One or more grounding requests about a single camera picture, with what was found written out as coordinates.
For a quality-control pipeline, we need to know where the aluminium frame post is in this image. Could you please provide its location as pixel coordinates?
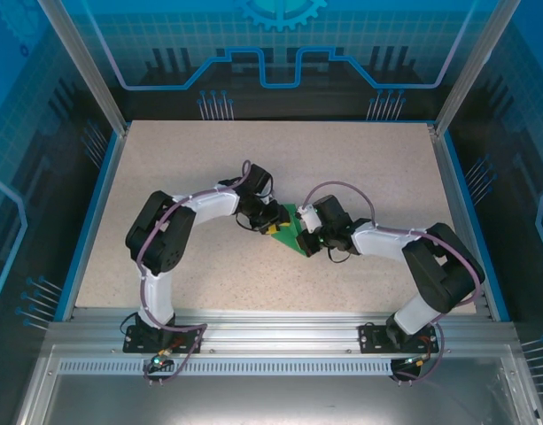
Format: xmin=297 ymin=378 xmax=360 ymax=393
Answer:
xmin=36 ymin=0 xmax=131 ymax=136
xmin=432 ymin=0 xmax=527 ymax=136

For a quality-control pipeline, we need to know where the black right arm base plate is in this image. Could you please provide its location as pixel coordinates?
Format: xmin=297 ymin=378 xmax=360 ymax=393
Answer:
xmin=358 ymin=321 xmax=440 ymax=355

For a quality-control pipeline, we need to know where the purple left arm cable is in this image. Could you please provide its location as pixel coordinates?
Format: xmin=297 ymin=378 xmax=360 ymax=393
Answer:
xmin=136 ymin=159 xmax=254 ymax=387

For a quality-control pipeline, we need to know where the slotted metal cable duct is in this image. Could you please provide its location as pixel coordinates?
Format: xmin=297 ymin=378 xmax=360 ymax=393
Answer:
xmin=58 ymin=359 xmax=509 ymax=378

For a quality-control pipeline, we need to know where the aluminium side rail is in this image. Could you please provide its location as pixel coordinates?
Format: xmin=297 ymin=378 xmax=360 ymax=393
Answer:
xmin=427 ymin=122 xmax=493 ymax=320

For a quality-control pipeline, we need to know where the blue table edge strip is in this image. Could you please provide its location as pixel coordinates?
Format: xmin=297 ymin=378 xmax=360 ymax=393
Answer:
xmin=53 ymin=131 xmax=124 ymax=323
xmin=442 ymin=131 xmax=512 ymax=322

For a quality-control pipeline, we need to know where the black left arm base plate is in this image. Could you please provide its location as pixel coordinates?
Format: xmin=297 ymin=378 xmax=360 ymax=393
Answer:
xmin=122 ymin=324 xmax=206 ymax=355

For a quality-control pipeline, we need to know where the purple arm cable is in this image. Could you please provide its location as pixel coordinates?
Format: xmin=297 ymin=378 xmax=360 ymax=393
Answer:
xmin=304 ymin=180 xmax=487 ymax=387
xmin=136 ymin=159 xmax=254 ymax=387

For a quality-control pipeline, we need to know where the aluminium mounting rail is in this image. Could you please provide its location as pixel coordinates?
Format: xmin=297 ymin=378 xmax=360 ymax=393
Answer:
xmin=47 ymin=308 xmax=516 ymax=355

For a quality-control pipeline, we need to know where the cable connector with green light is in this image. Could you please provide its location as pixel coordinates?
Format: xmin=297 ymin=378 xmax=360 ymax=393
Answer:
xmin=149 ymin=347 xmax=175 ymax=369
xmin=401 ymin=353 xmax=434 ymax=368

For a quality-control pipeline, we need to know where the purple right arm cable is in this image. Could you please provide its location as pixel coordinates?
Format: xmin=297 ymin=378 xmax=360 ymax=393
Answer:
xmin=304 ymin=180 xmax=487 ymax=387

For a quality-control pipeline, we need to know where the grey metal tray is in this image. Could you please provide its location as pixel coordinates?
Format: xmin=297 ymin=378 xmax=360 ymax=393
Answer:
xmin=13 ymin=344 xmax=543 ymax=425

